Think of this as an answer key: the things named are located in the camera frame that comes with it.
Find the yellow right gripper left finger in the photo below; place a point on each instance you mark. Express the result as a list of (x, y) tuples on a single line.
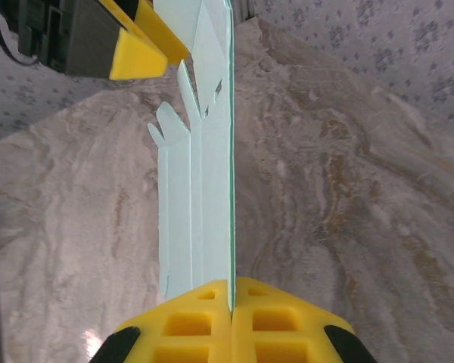
[(196, 340)]

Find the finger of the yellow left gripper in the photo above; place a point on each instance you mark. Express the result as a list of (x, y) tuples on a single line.
[(136, 60), (162, 36)]

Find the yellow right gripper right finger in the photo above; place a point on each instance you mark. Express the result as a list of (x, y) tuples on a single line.
[(318, 332)]

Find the aluminium frame upright post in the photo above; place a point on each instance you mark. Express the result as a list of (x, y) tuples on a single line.
[(244, 7)]

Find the teal paper box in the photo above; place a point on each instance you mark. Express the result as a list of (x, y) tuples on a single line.
[(212, 189)]

